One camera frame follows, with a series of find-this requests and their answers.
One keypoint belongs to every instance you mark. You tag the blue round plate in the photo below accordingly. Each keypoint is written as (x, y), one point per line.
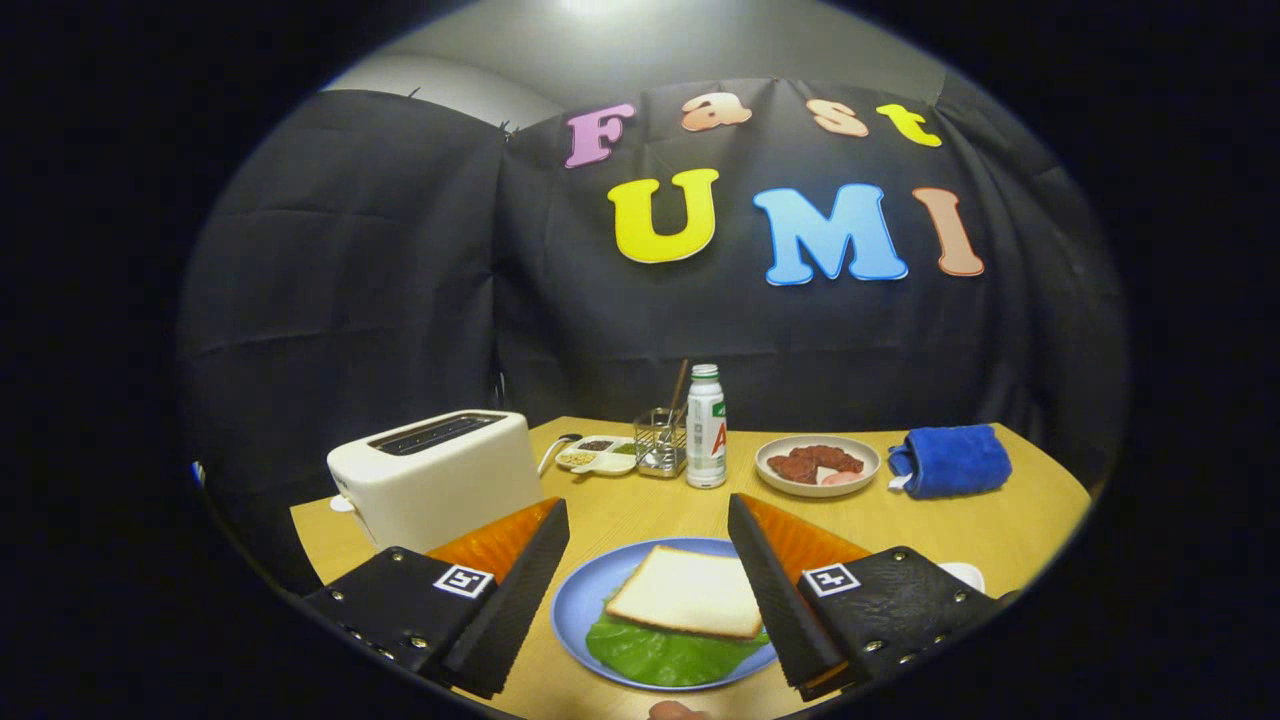
(585, 590)

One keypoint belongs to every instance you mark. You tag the blue folded towel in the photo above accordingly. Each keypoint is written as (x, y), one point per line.
(955, 460)

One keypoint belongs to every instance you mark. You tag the long dark red meat piece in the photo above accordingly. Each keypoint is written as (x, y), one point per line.
(835, 458)

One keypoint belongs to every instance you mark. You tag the metal chopstick holder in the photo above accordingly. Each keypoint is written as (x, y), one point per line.
(660, 450)

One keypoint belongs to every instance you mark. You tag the green lettuce leaf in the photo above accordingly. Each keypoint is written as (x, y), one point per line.
(650, 660)

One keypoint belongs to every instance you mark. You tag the toast bread slice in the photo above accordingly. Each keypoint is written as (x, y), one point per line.
(685, 590)

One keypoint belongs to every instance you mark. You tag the white square plate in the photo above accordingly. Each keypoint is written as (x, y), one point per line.
(965, 573)

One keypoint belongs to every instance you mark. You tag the white drink bottle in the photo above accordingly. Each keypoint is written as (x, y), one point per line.
(705, 440)

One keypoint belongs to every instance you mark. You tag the white toaster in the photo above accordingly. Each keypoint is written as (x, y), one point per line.
(440, 480)

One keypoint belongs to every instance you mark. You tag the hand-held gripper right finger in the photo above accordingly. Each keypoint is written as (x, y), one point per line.
(780, 600)

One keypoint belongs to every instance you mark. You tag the small dark red meat piece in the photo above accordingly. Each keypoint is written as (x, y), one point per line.
(790, 468)

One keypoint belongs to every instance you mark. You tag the brown chopstick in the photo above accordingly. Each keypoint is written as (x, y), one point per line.
(680, 385)

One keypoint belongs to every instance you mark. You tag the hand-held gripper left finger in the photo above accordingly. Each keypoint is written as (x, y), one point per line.
(520, 600)

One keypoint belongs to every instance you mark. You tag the black backdrop cloth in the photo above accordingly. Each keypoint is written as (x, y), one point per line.
(350, 300)

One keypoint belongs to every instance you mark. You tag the white divided condiment dish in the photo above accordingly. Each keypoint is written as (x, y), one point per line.
(600, 462)

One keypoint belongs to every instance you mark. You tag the beige round plate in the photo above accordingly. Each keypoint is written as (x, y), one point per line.
(870, 462)

